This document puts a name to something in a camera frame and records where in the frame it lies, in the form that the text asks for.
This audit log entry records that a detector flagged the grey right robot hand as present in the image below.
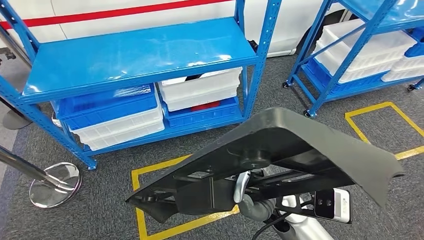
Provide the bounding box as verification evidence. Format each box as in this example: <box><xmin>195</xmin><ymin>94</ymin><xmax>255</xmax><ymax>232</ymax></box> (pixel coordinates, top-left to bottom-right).
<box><xmin>233</xmin><ymin>171</ymin><xmax>277</xmax><ymax>222</ymax></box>

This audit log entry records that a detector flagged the chrome stanchion post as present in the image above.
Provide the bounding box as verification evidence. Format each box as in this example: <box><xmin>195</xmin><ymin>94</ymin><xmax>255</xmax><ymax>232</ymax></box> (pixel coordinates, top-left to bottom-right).
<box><xmin>0</xmin><ymin>145</ymin><xmax>83</xmax><ymax>209</ymax></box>

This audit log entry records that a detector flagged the blue plastic bin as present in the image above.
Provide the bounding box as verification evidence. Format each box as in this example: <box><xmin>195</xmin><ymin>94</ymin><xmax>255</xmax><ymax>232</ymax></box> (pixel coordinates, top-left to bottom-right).
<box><xmin>54</xmin><ymin>83</ymin><xmax>159</xmax><ymax>131</ymax></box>
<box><xmin>161</xmin><ymin>96</ymin><xmax>243</xmax><ymax>129</ymax></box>

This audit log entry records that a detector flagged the blue metal shelf rack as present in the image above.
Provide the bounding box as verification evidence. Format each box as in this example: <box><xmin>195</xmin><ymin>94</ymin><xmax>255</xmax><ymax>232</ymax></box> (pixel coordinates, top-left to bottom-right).
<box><xmin>0</xmin><ymin>0</ymin><xmax>283</xmax><ymax>171</ymax></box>

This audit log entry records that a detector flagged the black camera cable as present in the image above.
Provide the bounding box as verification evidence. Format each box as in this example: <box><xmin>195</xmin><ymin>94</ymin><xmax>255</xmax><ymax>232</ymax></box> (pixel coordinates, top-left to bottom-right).
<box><xmin>250</xmin><ymin>211</ymin><xmax>292</xmax><ymax>240</ymax></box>

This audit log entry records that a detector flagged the yellow floor tape square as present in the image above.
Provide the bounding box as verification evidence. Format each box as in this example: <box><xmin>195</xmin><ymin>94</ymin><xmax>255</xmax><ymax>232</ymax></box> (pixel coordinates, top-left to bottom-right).
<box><xmin>131</xmin><ymin>153</ymin><xmax>241</xmax><ymax>240</ymax></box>
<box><xmin>344</xmin><ymin>101</ymin><xmax>424</xmax><ymax>161</ymax></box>

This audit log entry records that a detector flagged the blue wheeled shelf rack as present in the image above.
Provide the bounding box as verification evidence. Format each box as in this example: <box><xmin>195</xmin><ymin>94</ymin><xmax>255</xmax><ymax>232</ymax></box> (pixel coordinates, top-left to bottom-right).
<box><xmin>283</xmin><ymin>0</ymin><xmax>424</xmax><ymax>119</ymax></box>

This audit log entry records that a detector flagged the black plastic frame part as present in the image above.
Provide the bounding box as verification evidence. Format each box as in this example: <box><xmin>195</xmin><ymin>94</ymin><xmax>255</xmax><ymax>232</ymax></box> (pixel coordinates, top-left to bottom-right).
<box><xmin>125</xmin><ymin>106</ymin><xmax>406</xmax><ymax>224</ymax></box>

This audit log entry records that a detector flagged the red item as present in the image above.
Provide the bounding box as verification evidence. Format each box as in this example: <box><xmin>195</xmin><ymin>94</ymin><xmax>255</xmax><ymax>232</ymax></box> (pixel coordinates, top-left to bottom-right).
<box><xmin>190</xmin><ymin>100</ymin><xmax>221</xmax><ymax>113</ymax></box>

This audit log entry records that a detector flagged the white car with red stripe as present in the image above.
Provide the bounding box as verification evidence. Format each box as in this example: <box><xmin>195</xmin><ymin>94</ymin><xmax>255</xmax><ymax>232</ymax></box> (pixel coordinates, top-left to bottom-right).
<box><xmin>0</xmin><ymin>0</ymin><xmax>352</xmax><ymax>59</ymax></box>

